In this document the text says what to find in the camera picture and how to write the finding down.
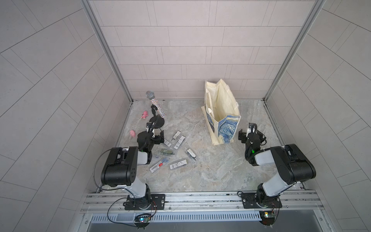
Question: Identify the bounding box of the clear compass case white label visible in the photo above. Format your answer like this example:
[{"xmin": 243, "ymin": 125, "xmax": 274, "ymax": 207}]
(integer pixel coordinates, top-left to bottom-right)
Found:
[{"xmin": 174, "ymin": 135, "xmax": 186, "ymax": 150}]

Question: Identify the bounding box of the clear compass case gold label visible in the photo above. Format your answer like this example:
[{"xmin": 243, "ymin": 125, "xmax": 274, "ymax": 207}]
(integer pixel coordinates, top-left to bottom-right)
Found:
[{"xmin": 186, "ymin": 148, "xmax": 196, "ymax": 160}]

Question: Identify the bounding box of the clear compass case wide label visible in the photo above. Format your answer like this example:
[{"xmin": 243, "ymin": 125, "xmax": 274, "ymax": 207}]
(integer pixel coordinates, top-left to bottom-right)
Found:
[{"xmin": 169, "ymin": 159, "xmax": 189, "ymax": 171}]

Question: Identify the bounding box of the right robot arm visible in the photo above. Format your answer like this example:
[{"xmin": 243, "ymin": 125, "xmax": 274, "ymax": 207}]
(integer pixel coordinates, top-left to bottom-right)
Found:
[{"xmin": 238, "ymin": 123, "xmax": 317, "ymax": 208}]

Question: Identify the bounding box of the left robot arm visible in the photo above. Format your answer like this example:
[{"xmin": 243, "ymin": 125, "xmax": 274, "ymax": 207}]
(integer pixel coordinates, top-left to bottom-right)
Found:
[{"xmin": 100, "ymin": 118, "xmax": 164, "ymax": 210}]

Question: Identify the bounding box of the clear compass case barcode label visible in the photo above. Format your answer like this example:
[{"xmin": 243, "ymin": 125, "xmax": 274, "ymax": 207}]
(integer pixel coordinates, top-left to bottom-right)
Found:
[{"xmin": 163, "ymin": 139, "xmax": 172, "ymax": 148}]

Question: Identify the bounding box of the small clear compass case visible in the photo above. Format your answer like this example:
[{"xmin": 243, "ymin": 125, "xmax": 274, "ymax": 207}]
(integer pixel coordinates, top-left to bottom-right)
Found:
[{"xmin": 172, "ymin": 130, "xmax": 182, "ymax": 140}]

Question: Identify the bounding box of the black microphone stand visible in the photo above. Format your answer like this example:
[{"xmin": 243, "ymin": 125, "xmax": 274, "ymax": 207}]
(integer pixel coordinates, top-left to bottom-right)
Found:
[{"xmin": 149, "ymin": 104, "xmax": 165, "ymax": 129}]

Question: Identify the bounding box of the pink toy figure far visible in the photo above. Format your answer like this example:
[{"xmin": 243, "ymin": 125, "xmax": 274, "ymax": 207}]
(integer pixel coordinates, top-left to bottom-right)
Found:
[{"xmin": 141, "ymin": 111, "xmax": 148, "ymax": 119}]

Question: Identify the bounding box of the clear case red white label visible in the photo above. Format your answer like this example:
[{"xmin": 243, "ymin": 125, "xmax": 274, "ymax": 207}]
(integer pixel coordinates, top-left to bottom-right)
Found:
[{"xmin": 149, "ymin": 157, "xmax": 170, "ymax": 174}]

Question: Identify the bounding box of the glitter microphone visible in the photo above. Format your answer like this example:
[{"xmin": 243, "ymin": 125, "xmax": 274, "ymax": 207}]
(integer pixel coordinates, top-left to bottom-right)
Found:
[{"xmin": 146, "ymin": 91, "xmax": 166, "ymax": 118}]

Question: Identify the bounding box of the right controller board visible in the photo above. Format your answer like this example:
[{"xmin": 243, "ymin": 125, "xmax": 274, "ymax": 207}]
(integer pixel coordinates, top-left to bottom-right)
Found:
[{"xmin": 259, "ymin": 211, "xmax": 276, "ymax": 226}]

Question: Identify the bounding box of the controller board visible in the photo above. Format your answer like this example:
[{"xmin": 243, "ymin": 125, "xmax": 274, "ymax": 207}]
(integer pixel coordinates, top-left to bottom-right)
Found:
[
  {"xmin": 259, "ymin": 211, "xmax": 276, "ymax": 226},
  {"xmin": 134, "ymin": 213, "xmax": 152, "ymax": 229}
]

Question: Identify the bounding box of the left controller board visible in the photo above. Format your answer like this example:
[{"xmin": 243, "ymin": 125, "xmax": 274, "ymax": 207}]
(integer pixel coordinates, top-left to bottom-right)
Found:
[{"xmin": 134, "ymin": 213, "xmax": 152, "ymax": 229}]

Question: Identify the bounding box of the black cable left base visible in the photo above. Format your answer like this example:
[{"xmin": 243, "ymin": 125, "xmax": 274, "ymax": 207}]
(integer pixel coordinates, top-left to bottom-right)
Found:
[{"xmin": 92, "ymin": 148, "xmax": 157, "ymax": 227}]

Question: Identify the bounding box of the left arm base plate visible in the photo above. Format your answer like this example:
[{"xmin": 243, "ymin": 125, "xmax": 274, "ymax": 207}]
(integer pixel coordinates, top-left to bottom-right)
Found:
[{"xmin": 123, "ymin": 194, "xmax": 166, "ymax": 210}]

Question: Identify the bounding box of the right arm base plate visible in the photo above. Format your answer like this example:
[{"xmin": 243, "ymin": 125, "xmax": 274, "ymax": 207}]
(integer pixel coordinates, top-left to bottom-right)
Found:
[{"xmin": 237, "ymin": 191, "xmax": 282, "ymax": 209}]

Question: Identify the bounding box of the aluminium mounting rail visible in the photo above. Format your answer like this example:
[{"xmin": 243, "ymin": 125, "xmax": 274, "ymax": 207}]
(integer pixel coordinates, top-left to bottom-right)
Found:
[{"xmin": 79, "ymin": 190, "xmax": 324, "ymax": 213}]

